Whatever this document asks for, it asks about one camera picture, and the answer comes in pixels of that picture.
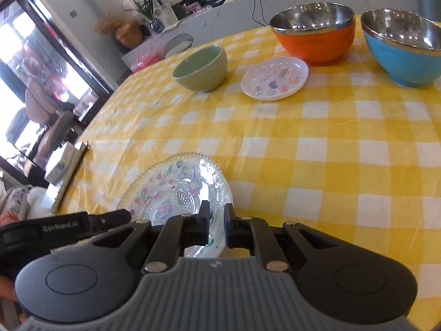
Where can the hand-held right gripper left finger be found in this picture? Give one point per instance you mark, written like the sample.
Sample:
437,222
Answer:
203,213

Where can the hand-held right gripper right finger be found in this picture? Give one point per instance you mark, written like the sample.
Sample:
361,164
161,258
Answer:
229,220

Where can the clear glass plate with stickers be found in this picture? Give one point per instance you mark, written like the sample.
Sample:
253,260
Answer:
172,186

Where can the green ceramic bowl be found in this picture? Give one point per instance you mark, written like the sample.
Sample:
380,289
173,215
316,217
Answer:
199,70

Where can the small white plate with stickers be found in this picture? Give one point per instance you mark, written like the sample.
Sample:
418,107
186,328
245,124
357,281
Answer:
275,79

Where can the blue steel bowl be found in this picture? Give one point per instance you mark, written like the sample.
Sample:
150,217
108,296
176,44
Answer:
396,62

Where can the person's left hand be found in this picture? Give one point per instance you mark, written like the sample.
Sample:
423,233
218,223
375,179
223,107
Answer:
7,288

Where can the white cardboard box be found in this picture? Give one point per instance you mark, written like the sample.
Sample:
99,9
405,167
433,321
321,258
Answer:
62,163

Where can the yellow checkered tablecloth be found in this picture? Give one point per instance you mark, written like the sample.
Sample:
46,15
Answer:
310,144

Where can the brown office chair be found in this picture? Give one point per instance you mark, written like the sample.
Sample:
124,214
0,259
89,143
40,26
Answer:
41,107

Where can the pink box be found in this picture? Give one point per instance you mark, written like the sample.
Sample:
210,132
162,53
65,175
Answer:
144,62

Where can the round grey tray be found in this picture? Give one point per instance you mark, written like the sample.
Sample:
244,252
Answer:
177,45

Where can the orange vase with dried flowers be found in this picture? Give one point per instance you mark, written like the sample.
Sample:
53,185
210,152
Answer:
127,34

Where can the green plant in glass vase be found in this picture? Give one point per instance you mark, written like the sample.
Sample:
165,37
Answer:
148,7

